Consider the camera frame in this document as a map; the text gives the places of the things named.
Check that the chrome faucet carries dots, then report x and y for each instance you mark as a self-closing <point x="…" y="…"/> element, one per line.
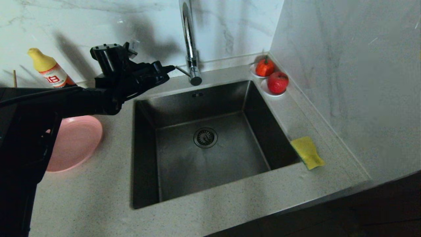
<point x="190" y="42"/>

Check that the brown wooden chopstick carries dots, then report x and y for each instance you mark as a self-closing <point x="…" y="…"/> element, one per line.
<point x="14" y="79"/>

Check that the orange-red tomato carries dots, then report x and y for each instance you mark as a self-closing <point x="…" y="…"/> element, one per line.
<point x="264" y="68"/>

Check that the yellow dish soap bottle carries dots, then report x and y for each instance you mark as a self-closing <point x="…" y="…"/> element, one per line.
<point x="49" y="69"/>

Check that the yellow green sponge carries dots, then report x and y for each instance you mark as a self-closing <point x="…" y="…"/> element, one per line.
<point x="307" y="151"/>

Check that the red apple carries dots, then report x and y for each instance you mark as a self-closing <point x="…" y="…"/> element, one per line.
<point x="278" y="83"/>

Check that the pink round plate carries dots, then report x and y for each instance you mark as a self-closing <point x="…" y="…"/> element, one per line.
<point x="79" y="144"/>

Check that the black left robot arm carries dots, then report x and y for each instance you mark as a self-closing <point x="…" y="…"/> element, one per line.
<point x="23" y="144"/>

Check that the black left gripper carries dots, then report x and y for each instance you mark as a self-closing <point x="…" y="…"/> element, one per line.
<point x="128" y="80"/>

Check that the stainless steel sink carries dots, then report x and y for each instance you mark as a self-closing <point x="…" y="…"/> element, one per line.
<point x="230" y="158"/>

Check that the metal sink drain strainer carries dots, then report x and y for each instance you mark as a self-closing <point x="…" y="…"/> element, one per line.
<point x="205" y="137"/>

